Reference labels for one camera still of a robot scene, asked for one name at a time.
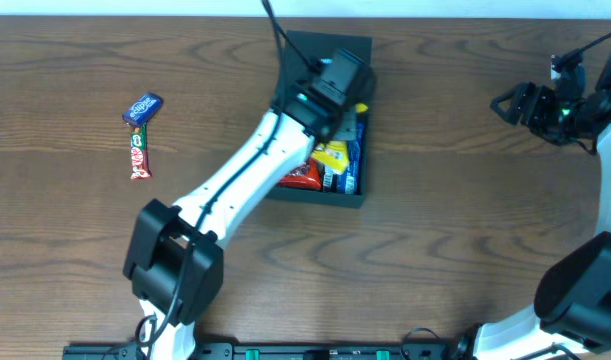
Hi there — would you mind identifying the dark green gift box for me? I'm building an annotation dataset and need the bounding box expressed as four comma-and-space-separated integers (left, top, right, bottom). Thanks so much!
267, 30, 372, 208

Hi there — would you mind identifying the yellow Hacks candy bag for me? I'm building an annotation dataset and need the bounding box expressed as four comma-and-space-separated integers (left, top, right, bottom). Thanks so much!
310, 104, 369, 175

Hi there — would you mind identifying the blue biscuit packet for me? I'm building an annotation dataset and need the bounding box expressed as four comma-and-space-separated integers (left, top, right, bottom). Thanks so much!
336, 123, 365, 195

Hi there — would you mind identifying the black red snack packet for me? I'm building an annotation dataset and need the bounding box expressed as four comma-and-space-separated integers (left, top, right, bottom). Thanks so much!
321, 166, 336, 192

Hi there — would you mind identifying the red Hacks candy bag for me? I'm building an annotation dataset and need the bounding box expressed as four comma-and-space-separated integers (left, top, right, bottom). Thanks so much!
277, 159, 322, 191

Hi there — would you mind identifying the blue Eclipse mints box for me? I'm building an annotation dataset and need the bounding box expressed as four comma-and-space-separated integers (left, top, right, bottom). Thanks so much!
122, 93, 164, 128

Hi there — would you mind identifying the red KitKat bar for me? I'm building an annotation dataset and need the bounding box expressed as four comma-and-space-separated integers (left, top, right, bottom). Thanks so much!
130, 125, 151, 180

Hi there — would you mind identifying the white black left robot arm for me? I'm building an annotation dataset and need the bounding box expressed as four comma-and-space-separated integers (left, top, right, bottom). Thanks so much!
123, 81, 375, 359

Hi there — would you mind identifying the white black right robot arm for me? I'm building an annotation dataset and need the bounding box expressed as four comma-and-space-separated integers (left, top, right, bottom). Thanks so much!
460, 49, 611, 360

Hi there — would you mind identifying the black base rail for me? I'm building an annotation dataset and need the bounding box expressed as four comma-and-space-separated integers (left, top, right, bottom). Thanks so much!
61, 341, 467, 360

